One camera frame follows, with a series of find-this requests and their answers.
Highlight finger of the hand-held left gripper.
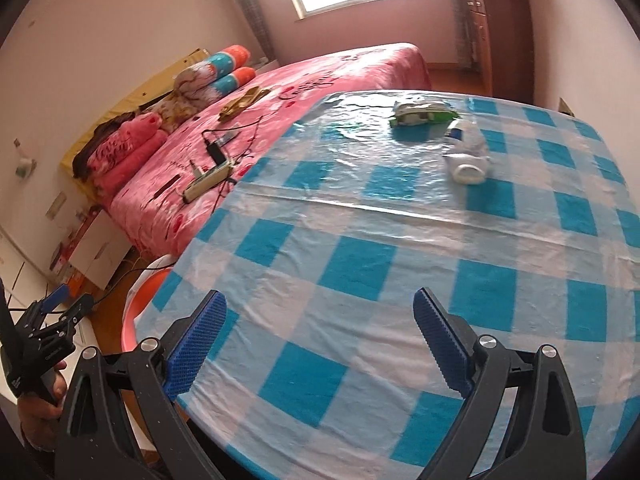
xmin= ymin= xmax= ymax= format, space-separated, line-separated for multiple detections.
xmin=22 ymin=285 xmax=69 ymax=328
xmin=32 ymin=295 xmax=96 ymax=346

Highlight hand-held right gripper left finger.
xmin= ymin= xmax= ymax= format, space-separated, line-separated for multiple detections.
xmin=55 ymin=290 xmax=228 ymax=480

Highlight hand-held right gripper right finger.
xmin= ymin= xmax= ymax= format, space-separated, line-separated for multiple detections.
xmin=412 ymin=287 xmax=587 ymax=480

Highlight red bin with white bag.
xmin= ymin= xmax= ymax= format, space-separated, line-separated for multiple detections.
xmin=121 ymin=255 xmax=176 ymax=361

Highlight person's left hand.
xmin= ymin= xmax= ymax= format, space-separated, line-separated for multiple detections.
xmin=20 ymin=360 xmax=67 ymax=453

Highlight orange printed box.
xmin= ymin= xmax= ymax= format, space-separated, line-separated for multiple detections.
xmin=50 ymin=240 xmax=88 ymax=297

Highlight white cardboard box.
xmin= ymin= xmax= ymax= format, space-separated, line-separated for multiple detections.
xmin=67 ymin=208 xmax=133 ymax=291

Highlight blue checked tablecloth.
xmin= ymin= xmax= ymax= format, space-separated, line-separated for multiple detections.
xmin=135 ymin=91 xmax=640 ymax=480

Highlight white power strip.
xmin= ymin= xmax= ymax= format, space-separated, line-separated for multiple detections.
xmin=182 ymin=160 xmax=236 ymax=203

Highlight pink folded blanket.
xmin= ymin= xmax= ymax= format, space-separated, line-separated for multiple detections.
xmin=72 ymin=112 xmax=168 ymax=196

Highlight crumpled clear plastic bottle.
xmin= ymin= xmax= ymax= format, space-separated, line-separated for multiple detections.
xmin=442 ymin=117 xmax=491 ymax=187

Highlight black charger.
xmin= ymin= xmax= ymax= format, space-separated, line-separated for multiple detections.
xmin=202 ymin=130 xmax=228 ymax=166

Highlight green and white packet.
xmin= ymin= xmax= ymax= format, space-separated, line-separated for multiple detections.
xmin=390 ymin=100 xmax=458 ymax=128

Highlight yellow headboard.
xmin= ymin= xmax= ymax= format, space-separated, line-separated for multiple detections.
xmin=60 ymin=48 xmax=211 ymax=196

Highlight brown cloth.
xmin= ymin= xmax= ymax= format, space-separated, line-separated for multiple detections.
xmin=218 ymin=86 xmax=271 ymax=122

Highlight rolled colourful pillows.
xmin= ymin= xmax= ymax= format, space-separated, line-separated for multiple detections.
xmin=150 ymin=62 xmax=226 ymax=131

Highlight bed with pink bedspread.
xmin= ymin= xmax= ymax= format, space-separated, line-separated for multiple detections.
xmin=60 ymin=42 xmax=433 ymax=256

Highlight brown wooden wardrobe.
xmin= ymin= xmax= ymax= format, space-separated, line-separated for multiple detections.
xmin=467 ymin=0 xmax=536 ymax=101

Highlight grey striped curtain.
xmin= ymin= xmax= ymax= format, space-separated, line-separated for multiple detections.
xmin=220 ymin=0 xmax=273 ymax=58

